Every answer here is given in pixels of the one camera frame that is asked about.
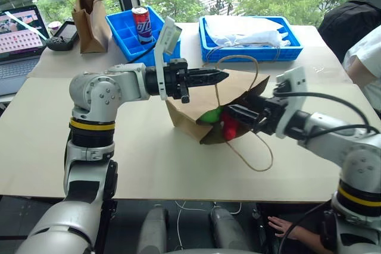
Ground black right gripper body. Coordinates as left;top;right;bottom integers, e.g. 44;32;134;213
252;95;289;136

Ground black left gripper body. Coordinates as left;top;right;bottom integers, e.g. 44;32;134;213
163;57;192;105

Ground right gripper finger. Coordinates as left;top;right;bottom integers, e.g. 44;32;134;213
227;104;263;127
243;92;265;108

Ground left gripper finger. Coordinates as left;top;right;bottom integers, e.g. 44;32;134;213
188;74;230;89
188;68;230;79

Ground red plush toy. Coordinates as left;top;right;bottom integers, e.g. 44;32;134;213
221;112;241;142

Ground brown paper bag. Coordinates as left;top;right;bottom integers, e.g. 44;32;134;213
63;0;116;55
165;54;274;173

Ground green plush toy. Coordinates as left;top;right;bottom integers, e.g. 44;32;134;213
198;107;224;125

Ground white plastic bag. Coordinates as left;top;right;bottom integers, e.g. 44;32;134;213
205;15;291;48

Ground upright brown paper bag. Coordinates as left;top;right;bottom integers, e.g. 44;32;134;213
63;0;116;55

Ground person's bare hand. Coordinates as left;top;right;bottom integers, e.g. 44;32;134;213
267;215;299;239

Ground blue shallow plastic tray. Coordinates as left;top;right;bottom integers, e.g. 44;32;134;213
198;15;305;64

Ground red and purple drink can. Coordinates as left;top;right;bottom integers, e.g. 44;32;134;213
131;6;154;45

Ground blue compartment bin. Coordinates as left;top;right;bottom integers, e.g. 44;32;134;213
105;5;182;62

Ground person in white shirt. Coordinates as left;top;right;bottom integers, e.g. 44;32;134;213
342;24;381;112

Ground black backpack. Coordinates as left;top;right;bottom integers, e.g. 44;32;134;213
317;0;381;65

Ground dark grey rounded shape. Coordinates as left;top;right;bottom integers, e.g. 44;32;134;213
209;206;251;254
138;205;171;254

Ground black handheld controller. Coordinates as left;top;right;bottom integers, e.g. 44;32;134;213
46;20;80;52

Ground small pink cup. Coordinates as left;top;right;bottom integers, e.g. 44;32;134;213
48;21;62;36

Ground open laptop computer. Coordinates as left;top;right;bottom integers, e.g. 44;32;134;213
0;4;50;97

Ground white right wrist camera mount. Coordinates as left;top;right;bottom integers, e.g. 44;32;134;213
275;65;308;140

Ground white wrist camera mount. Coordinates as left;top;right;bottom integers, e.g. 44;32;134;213
154;15;183;101
275;65;308;140

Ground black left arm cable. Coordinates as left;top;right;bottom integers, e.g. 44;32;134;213
126;42;158;65

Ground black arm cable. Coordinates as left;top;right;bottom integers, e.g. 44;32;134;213
126;42;158;65
273;89;380;142

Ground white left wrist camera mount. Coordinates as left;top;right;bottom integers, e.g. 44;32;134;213
154;15;183;101

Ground brown twine string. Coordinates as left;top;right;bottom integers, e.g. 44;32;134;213
202;44;282;65

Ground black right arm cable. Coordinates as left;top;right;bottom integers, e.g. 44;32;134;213
273;89;380;142

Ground thin white cable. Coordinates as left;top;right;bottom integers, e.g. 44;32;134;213
173;200;242;250

